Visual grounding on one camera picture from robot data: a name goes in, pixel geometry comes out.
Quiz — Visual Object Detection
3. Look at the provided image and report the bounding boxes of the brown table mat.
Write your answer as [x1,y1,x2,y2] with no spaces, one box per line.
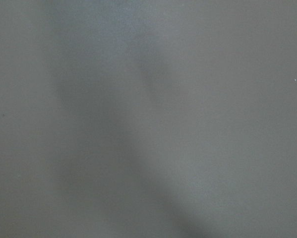
[0,0,297,238]

